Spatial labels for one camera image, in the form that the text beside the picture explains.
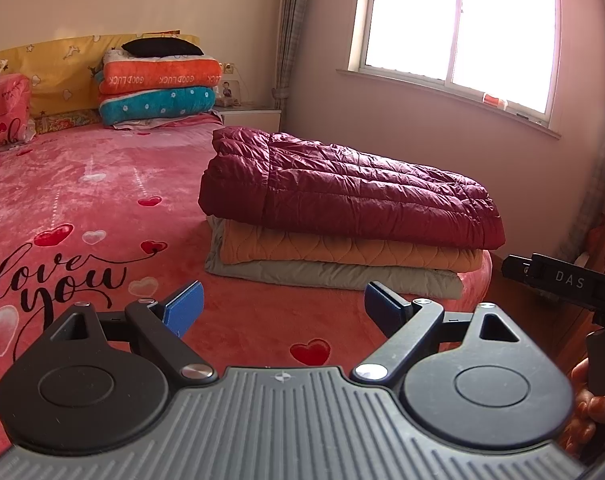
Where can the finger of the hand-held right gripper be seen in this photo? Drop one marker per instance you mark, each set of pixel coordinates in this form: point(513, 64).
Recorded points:
point(516, 267)

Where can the window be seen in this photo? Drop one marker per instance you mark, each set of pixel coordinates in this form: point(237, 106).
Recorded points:
point(457, 25)

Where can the white printed pillow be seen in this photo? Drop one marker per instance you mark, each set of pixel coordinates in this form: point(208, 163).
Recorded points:
point(182, 119)

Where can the grey plaid curtain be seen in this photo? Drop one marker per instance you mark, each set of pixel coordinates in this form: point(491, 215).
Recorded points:
point(295, 30)

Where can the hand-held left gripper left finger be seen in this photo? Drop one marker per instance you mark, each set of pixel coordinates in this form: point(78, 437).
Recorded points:
point(185, 310)

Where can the black pillow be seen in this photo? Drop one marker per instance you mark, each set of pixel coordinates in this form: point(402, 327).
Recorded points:
point(162, 47)

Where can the pink heart-print bed blanket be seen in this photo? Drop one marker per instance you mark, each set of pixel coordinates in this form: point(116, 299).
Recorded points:
point(107, 185)

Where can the maroon quilted down jacket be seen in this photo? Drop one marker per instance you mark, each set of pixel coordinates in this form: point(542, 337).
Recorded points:
point(357, 190)

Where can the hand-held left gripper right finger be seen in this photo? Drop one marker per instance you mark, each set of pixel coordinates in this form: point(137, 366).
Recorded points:
point(385, 307)

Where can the white nightstand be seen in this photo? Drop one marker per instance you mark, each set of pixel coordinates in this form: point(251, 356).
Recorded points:
point(252, 117)

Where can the white folded blanket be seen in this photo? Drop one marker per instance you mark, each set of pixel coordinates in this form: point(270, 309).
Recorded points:
point(117, 56)

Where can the yellow headboard cover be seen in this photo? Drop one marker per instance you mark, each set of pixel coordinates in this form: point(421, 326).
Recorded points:
point(57, 70)

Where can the small red container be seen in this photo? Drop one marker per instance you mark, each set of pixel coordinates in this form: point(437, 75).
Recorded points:
point(493, 100)

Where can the grey-green quilted folded garment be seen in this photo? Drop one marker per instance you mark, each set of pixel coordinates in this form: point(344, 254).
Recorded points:
point(332, 276)

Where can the pink folded quilt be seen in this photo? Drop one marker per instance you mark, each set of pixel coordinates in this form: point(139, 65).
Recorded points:
point(2, 110)

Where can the orange quilted folded garment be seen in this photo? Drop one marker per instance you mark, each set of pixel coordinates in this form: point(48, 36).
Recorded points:
point(332, 251)

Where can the small photo frame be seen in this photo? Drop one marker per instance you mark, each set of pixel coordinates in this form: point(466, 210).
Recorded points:
point(227, 89)

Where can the orange Good Luck pillow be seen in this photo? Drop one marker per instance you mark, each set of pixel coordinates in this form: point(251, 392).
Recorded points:
point(157, 77)

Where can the person's right hand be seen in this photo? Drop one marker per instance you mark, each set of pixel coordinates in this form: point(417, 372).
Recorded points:
point(602, 407)

